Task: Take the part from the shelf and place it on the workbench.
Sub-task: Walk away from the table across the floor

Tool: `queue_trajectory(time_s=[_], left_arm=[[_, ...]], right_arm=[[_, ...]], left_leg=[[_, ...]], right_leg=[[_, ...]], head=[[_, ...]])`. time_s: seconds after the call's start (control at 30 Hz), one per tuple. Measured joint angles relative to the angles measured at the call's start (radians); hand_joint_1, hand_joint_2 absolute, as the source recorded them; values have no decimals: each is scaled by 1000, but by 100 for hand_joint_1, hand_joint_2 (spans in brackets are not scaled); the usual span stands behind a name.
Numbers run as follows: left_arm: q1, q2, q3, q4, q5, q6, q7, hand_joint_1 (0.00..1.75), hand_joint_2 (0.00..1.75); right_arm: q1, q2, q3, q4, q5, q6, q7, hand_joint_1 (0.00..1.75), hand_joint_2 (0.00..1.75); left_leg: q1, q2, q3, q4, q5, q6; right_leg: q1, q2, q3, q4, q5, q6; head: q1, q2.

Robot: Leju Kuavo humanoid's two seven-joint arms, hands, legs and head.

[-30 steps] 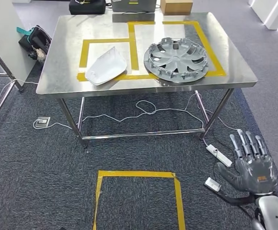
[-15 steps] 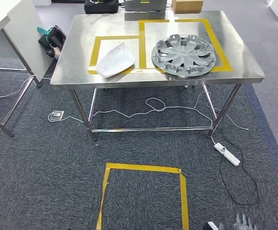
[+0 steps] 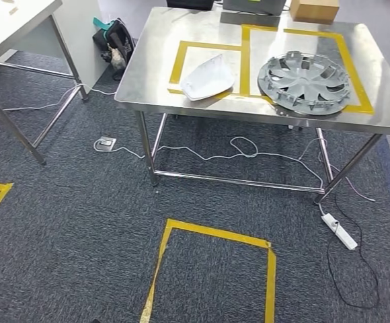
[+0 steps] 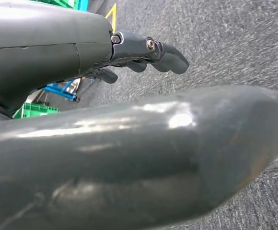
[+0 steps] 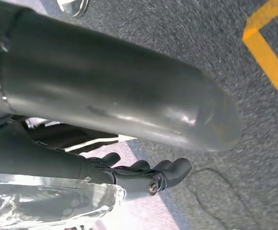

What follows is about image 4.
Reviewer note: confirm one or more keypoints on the green plastic crate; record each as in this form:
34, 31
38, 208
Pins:
57, 3
35, 110

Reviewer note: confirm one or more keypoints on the yellow floor tape marking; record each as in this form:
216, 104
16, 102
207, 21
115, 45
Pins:
114, 16

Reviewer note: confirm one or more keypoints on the dark grey robot body shell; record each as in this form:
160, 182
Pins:
129, 158

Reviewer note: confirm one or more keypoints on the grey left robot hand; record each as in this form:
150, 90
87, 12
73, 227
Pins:
45, 47

